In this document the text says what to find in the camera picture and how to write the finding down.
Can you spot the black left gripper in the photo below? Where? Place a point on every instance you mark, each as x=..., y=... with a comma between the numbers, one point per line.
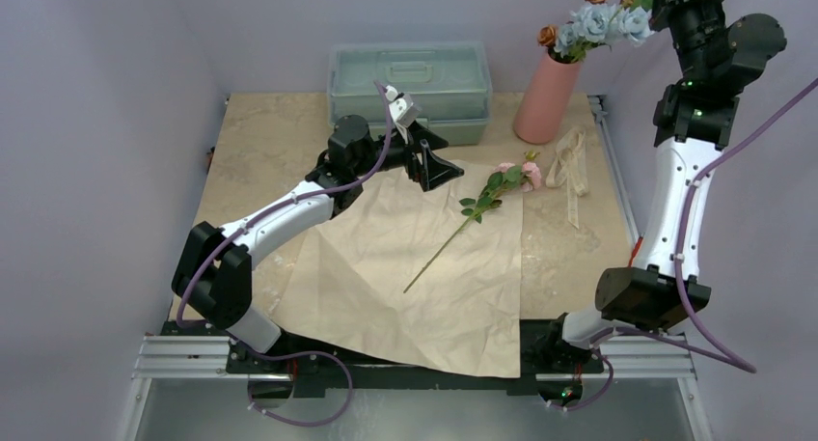
x=433, y=170

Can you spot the orange wrapping paper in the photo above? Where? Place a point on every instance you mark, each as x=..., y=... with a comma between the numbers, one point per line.
x=403, y=275

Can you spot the beige ribbon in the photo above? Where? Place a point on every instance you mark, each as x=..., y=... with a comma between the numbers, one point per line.
x=569, y=170

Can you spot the pink peony flower stem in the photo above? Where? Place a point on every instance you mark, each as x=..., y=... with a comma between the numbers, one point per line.
x=507, y=177

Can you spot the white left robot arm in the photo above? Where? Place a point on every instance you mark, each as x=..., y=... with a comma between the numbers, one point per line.
x=214, y=272

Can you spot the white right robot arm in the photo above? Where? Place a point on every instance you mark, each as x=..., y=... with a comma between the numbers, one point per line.
x=661, y=287

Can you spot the pink cylindrical vase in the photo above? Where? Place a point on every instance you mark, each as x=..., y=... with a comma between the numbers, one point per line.
x=545, y=101

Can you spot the green plastic toolbox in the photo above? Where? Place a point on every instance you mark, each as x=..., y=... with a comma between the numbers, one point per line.
x=450, y=81

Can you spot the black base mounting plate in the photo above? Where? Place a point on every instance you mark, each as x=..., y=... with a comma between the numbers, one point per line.
x=549, y=368

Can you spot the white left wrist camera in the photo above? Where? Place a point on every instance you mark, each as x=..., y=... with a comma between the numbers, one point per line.
x=403, y=110

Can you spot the red handled wrench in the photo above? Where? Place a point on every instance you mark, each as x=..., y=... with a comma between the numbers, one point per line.
x=635, y=250

